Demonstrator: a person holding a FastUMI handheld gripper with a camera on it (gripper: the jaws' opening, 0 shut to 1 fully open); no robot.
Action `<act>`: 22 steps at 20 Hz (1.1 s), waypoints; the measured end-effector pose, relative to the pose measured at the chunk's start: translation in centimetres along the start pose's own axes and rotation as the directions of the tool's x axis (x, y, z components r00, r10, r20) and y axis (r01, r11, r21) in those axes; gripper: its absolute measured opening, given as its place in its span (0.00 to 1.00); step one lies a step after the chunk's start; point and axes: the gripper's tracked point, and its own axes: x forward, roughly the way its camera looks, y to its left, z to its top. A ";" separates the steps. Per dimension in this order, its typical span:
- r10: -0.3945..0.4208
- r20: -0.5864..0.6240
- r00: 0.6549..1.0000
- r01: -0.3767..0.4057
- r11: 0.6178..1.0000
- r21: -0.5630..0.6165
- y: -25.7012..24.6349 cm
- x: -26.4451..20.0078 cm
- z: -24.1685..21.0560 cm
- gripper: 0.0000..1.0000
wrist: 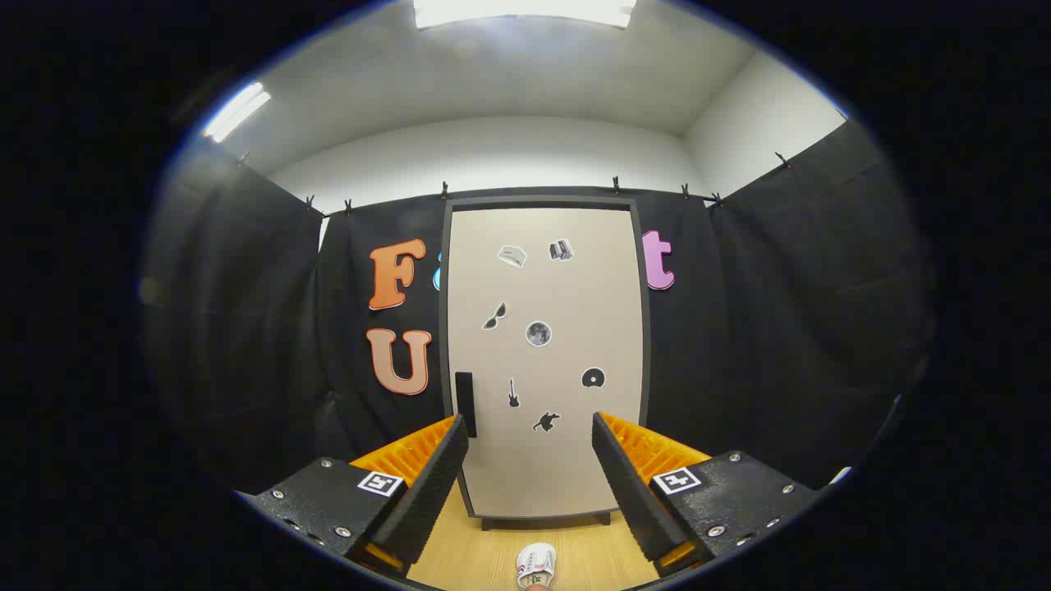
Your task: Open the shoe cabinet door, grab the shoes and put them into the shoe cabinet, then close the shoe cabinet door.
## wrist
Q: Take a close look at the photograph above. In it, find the white canvas shoe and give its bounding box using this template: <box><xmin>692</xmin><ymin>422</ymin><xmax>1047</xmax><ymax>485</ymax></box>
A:
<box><xmin>516</xmin><ymin>542</ymin><xmax>558</xmax><ymax>590</ymax></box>

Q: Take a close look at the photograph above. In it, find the black backdrop cloth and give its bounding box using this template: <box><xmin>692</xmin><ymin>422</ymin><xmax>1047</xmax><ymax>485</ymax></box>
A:
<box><xmin>144</xmin><ymin>119</ymin><xmax>937</xmax><ymax>493</ymax></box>

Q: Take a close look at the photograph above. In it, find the row of black cloth clips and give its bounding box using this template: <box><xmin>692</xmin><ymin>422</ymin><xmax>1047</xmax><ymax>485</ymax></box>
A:
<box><xmin>238</xmin><ymin>152</ymin><xmax>793</xmax><ymax>216</ymax></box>

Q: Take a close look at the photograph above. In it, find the wide ceiling light panel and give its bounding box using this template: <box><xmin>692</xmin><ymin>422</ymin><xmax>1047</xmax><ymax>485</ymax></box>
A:
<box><xmin>413</xmin><ymin>0</ymin><xmax>637</xmax><ymax>30</ymax></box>

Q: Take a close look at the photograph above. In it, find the narrow ceiling light strip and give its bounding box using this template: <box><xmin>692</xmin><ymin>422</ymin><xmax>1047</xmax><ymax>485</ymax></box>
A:
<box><xmin>204</xmin><ymin>82</ymin><xmax>272</xmax><ymax>143</ymax></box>

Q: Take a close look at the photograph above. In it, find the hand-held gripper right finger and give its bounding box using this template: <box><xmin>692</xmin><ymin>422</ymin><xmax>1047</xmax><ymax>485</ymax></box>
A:
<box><xmin>591</xmin><ymin>410</ymin><xmax>822</xmax><ymax>580</ymax></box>

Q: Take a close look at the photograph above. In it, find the grey shoe cabinet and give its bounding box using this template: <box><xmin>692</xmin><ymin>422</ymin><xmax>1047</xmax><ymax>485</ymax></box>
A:
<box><xmin>439</xmin><ymin>195</ymin><xmax>654</xmax><ymax>531</ymax></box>

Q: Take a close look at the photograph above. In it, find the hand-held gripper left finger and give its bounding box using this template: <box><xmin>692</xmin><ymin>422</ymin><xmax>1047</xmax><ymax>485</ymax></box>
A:
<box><xmin>234</xmin><ymin>413</ymin><xmax>470</xmax><ymax>575</ymax></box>

